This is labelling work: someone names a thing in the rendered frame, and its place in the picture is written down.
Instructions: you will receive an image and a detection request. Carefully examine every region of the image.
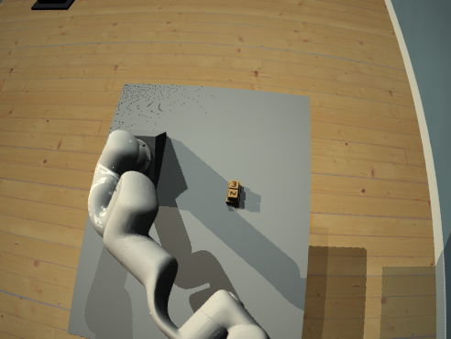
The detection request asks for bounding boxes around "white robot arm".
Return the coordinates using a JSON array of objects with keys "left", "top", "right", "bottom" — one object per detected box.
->
[{"left": 88, "top": 130, "right": 270, "bottom": 339}]

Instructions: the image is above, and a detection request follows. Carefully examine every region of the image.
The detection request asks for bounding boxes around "tan cube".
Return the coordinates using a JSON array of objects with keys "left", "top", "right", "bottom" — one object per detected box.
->
[
  {"left": 228, "top": 189, "right": 238, "bottom": 202},
  {"left": 229, "top": 180, "right": 239, "bottom": 190}
]

